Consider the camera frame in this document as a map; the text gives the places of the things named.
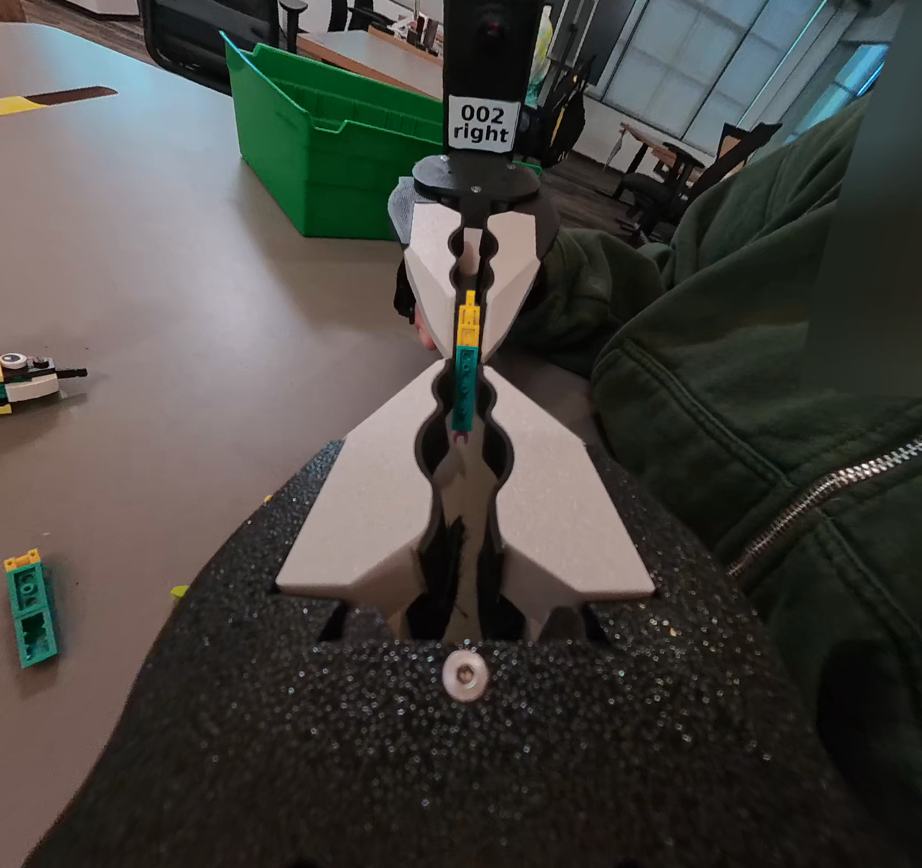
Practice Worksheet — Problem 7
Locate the black wall screen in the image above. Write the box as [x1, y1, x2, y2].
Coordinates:
[536, 0, 647, 91]

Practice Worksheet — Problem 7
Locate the teal lego feather yellow clip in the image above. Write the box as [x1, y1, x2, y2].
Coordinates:
[3, 550, 60, 669]

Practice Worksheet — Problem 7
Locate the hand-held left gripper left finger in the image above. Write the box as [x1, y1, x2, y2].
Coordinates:
[276, 366, 465, 631]

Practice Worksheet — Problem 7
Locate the colourful lego bird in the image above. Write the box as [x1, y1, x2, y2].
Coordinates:
[0, 351, 89, 417]

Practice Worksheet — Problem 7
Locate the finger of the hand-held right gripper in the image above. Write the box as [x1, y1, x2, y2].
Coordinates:
[400, 202, 471, 374]
[477, 210, 544, 368]

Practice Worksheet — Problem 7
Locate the yellow tape strip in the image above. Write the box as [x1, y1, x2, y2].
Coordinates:
[0, 86, 118, 117]

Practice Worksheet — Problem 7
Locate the green plastic bin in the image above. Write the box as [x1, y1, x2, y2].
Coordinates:
[219, 31, 546, 239]

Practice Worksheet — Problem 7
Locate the teal lego bar pink clip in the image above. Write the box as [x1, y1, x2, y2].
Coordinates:
[452, 344, 481, 445]

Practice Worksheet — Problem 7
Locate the green zip jacket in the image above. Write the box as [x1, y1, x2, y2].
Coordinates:
[591, 101, 922, 868]

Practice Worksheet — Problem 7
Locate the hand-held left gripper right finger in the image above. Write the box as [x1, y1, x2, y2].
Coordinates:
[479, 364, 658, 637]

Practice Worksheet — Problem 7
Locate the black mesh office chair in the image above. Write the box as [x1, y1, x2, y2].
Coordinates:
[130, 0, 311, 95]

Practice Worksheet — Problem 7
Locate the wooden desk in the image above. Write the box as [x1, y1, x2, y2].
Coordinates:
[299, 25, 444, 102]

